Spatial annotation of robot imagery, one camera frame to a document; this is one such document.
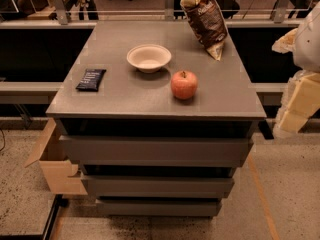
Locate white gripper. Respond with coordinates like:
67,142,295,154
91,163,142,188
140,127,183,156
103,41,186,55
272,28,320,134

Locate grey top drawer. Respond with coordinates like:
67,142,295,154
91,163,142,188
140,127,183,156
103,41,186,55
60,135,253,167

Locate grey drawer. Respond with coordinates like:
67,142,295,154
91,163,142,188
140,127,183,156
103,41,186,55
96,199,221,217
60,135,253,167
81,174,234,198

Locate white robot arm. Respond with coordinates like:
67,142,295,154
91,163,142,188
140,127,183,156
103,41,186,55
272,2,320,137

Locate grey drawer cabinet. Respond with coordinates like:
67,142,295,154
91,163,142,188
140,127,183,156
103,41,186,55
47,21,265,203

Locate dark blue rxbar wrapper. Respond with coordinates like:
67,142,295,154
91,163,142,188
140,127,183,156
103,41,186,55
76,69,106,92

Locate grey bottom drawer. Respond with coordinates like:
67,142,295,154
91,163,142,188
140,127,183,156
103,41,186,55
96,199,221,217

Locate grey middle drawer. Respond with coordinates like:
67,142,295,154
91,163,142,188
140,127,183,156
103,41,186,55
81,174,234,198

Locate metal railing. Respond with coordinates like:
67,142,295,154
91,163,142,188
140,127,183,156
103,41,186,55
0,0,319,25

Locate brown chip bag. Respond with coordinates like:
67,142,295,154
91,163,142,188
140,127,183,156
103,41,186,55
180,0,228,61

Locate red apple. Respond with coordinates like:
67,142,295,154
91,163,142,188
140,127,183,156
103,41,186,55
171,70,198,100

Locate white paper bowl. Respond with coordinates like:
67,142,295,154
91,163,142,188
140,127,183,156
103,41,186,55
127,44,172,73

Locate open cardboard box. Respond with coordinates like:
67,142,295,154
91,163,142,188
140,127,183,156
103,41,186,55
25,119,87,195

